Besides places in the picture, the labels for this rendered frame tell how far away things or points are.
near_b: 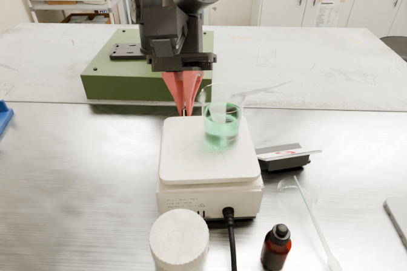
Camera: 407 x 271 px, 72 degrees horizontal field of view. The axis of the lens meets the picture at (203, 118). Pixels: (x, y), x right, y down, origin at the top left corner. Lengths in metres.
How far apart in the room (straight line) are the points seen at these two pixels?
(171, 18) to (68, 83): 0.43
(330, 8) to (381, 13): 0.46
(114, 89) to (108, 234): 0.31
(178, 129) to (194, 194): 0.10
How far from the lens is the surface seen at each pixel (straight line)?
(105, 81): 0.61
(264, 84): 0.67
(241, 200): 0.36
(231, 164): 0.34
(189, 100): 0.44
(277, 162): 0.44
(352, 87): 0.73
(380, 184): 0.51
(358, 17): 3.05
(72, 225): 0.43
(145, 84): 0.59
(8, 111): 0.67
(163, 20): 0.36
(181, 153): 0.35
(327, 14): 2.93
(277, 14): 2.81
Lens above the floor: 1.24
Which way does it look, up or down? 38 degrees down
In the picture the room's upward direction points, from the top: straight up
